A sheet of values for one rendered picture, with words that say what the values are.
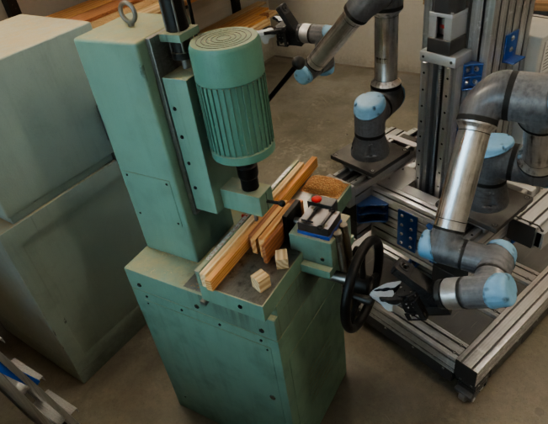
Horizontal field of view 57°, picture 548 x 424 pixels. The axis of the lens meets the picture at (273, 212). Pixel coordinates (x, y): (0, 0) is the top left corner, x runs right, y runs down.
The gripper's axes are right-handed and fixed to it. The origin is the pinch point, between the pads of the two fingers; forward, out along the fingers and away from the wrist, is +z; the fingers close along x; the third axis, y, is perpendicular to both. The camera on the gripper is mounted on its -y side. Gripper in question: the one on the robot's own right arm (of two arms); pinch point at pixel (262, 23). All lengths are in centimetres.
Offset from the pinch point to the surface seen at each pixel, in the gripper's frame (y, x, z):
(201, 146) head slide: -12, -88, -45
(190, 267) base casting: 30, -102, -35
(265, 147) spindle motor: -10, -81, -61
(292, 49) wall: 145, 222, 158
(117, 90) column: -28, -92, -25
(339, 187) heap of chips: 25, -55, -65
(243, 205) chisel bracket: 9, -87, -52
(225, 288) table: 19, -109, -59
